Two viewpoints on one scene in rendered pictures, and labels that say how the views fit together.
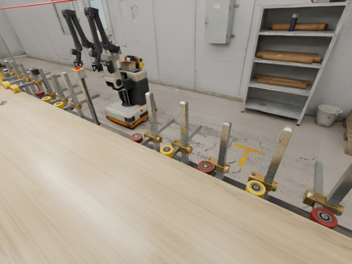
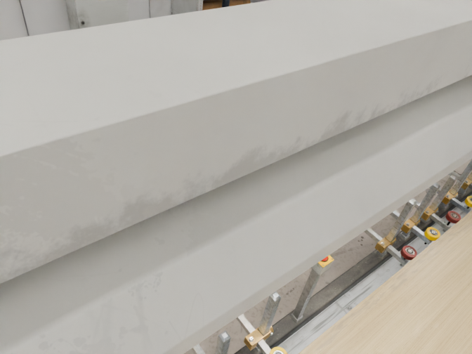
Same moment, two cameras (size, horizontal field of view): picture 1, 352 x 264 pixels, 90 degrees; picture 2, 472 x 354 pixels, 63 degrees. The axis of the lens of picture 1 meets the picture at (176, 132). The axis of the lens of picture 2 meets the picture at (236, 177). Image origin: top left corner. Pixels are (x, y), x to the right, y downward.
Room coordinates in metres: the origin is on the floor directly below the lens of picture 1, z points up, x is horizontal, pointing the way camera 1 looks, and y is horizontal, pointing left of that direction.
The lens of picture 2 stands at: (1.68, 1.84, 2.53)
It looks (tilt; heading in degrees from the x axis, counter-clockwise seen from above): 42 degrees down; 281
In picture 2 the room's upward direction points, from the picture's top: 9 degrees clockwise
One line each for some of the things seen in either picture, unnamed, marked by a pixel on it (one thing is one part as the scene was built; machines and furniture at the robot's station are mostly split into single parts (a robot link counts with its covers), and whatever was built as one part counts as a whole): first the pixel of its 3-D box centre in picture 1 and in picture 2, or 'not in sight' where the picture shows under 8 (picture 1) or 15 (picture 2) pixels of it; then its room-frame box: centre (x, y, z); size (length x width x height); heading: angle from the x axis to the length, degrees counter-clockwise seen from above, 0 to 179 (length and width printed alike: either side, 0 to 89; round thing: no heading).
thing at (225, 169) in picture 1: (217, 165); (429, 211); (0.74, -0.24, 0.80); 0.14 x 0.06 x 0.05; 54
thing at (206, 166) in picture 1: (205, 172); (450, 220); (0.64, -0.14, 0.85); 0.08 x 0.08 x 0.11
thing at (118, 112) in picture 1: (131, 109); not in sight; (2.78, 0.76, 0.16); 0.67 x 0.64 x 0.25; 144
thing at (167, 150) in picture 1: (167, 155); (429, 237); (0.79, 0.06, 0.85); 0.08 x 0.08 x 0.11
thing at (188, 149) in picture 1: (182, 146); (410, 224); (0.89, -0.03, 0.83); 0.14 x 0.06 x 0.05; 54
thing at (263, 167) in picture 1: (261, 172); (440, 192); (0.65, -0.46, 0.81); 0.43 x 0.03 x 0.04; 144
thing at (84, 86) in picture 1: (89, 102); (306, 293); (1.45, 0.75, 0.93); 0.05 x 0.05 x 0.45; 54
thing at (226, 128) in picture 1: (222, 157); (436, 203); (0.73, -0.25, 0.87); 0.04 x 0.04 x 0.48; 54
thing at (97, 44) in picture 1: (94, 31); not in sight; (2.29, 0.85, 1.40); 0.11 x 0.06 x 0.43; 54
